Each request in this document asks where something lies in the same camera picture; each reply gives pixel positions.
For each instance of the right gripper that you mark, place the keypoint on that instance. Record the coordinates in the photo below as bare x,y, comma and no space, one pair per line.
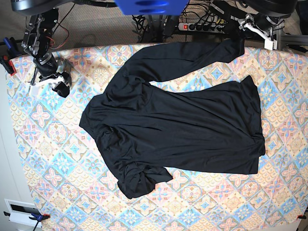
46,73

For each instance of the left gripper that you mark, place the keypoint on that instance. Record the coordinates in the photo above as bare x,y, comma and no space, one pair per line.
259,24

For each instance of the black t-shirt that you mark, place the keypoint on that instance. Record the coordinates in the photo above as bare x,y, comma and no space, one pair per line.
141,130

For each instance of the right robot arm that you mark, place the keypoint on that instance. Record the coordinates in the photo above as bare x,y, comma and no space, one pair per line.
37,43

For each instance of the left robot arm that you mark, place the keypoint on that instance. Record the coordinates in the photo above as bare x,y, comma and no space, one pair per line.
277,10

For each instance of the blue orange clamp upper left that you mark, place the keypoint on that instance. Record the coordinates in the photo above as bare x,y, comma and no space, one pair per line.
12,52

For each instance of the blue orange clamp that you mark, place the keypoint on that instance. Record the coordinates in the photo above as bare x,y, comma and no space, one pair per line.
12,52
36,217

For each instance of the white power strip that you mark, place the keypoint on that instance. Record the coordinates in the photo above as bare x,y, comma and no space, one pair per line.
208,28

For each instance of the patterned tablecloth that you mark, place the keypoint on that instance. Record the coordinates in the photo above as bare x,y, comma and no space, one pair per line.
68,179

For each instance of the white floor vent box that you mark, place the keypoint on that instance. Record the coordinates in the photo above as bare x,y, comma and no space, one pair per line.
20,207

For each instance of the blue orange clamp lower left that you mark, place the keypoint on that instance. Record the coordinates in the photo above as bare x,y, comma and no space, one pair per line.
36,217

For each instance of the orange clamp lower right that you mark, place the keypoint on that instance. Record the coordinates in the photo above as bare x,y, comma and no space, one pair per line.
301,217

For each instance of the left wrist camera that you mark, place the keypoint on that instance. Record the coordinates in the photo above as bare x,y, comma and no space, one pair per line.
270,44

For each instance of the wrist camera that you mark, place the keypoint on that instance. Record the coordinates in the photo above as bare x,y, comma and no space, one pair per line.
33,90
270,44

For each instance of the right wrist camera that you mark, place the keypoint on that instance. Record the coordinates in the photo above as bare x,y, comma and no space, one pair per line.
33,90

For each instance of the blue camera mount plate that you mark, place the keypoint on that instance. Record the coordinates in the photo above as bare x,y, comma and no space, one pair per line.
151,7

